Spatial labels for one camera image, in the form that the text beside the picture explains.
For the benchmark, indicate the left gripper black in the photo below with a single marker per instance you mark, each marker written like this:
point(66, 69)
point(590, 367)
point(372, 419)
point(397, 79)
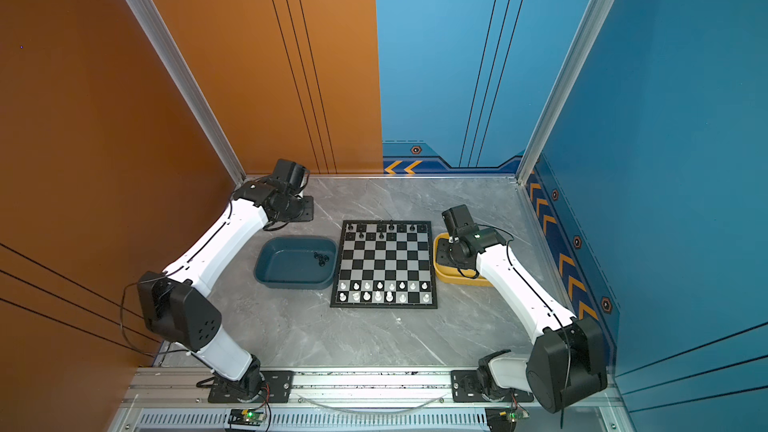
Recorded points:
point(309, 214)

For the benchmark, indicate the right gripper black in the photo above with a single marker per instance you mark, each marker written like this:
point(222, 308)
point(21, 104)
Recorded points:
point(441, 254)

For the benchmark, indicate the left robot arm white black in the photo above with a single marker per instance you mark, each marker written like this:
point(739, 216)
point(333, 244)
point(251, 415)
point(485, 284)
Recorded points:
point(175, 302)

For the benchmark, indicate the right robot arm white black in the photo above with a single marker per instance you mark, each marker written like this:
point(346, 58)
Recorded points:
point(567, 361)

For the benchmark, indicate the black chess pieces in tray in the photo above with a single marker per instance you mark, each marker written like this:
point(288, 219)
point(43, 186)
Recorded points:
point(322, 259)

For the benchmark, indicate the black chess pieces on board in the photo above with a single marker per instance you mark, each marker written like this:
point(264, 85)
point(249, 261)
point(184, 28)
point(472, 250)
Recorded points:
point(387, 230)

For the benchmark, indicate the white chess pieces row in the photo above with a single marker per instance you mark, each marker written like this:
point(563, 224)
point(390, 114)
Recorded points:
point(380, 293)

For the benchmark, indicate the right circuit board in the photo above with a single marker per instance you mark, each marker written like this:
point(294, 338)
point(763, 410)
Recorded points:
point(504, 419)

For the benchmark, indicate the left green circuit board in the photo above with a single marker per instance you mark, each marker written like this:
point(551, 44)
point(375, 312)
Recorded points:
point(247, 419)

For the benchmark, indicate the yellow plastic tray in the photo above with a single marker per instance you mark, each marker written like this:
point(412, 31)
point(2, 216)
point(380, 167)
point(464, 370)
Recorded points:
point(445, 270)

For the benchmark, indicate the teal plastic tray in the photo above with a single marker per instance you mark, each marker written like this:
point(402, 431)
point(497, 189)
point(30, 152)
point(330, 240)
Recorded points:
point(287, 262)

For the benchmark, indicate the black white chessboard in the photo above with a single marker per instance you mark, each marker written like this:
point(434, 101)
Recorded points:
point(385, 260)

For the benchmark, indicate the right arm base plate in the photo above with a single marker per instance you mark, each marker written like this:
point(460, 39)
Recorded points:
point(474, 386)

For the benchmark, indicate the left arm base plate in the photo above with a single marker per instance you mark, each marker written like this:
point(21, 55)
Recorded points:
point(273, 386)

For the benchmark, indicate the aluminium mounting rail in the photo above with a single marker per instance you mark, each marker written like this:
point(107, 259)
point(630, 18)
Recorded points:
point(408, 398)

